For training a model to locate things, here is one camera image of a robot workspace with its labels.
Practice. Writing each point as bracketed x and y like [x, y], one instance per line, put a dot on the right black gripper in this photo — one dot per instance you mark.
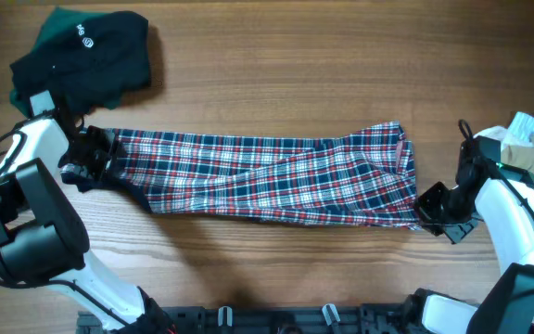
[425, 207]

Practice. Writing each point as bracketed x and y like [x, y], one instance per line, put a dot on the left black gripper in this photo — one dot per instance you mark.
[109, 140]

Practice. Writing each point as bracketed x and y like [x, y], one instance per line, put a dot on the plaid red navy white garment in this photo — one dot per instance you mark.
[366, 178]

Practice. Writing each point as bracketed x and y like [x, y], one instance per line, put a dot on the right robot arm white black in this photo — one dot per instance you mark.
[490, 192]

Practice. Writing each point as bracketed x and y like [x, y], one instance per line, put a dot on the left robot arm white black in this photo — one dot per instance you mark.
[43, 240]

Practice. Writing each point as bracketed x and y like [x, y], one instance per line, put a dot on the black garment with white logo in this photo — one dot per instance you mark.
[90, 65]

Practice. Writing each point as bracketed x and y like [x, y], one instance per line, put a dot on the dark green garment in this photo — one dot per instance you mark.
[59, 20]

